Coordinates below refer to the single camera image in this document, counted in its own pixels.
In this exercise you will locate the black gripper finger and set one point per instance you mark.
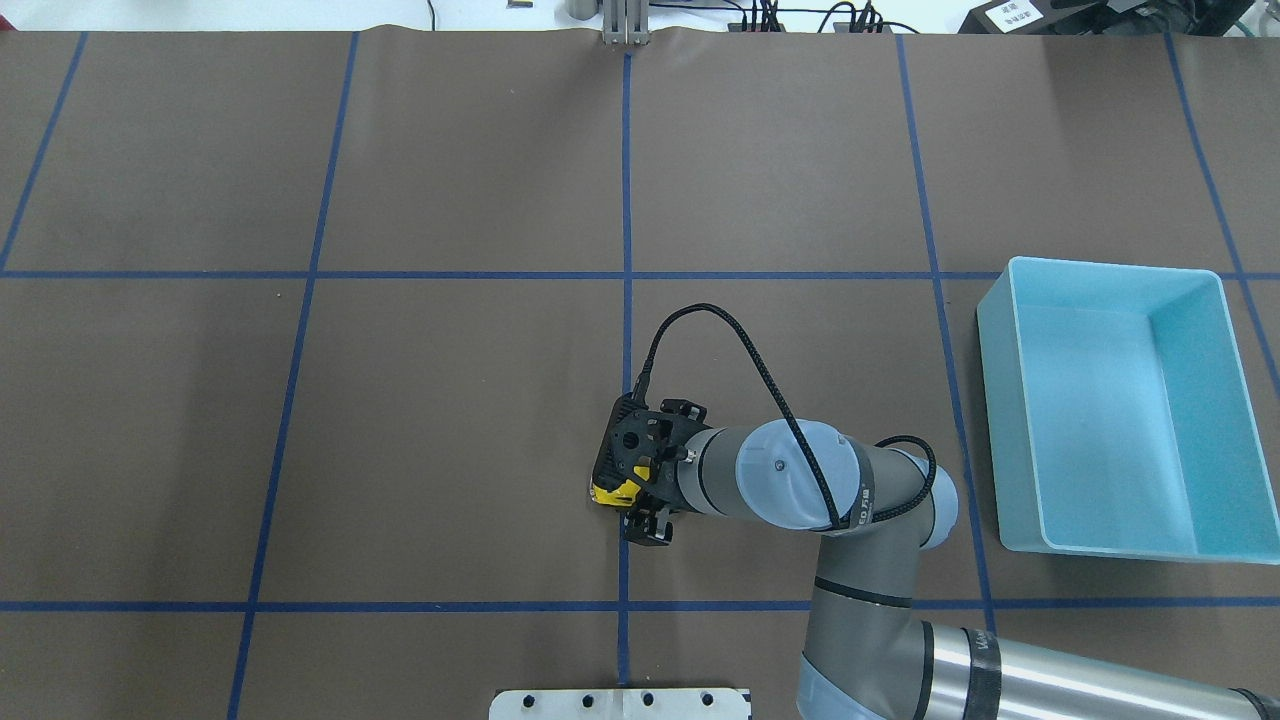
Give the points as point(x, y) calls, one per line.
point(683, 410)
point(647, 526)

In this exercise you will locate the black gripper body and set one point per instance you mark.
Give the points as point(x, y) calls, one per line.
point(648, 527)

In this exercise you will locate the yellow beetle toy car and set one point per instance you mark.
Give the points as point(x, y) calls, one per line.
point(623, 497)

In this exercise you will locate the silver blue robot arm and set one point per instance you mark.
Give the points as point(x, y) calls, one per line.
point(876, 509)

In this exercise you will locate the light blue plastic bin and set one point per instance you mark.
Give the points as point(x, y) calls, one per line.
point(1120, 422)

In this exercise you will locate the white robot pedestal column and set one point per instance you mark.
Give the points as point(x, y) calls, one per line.
point(624, 703)

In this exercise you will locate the aluminium frame post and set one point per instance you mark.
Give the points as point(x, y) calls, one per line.
point(625, 22)

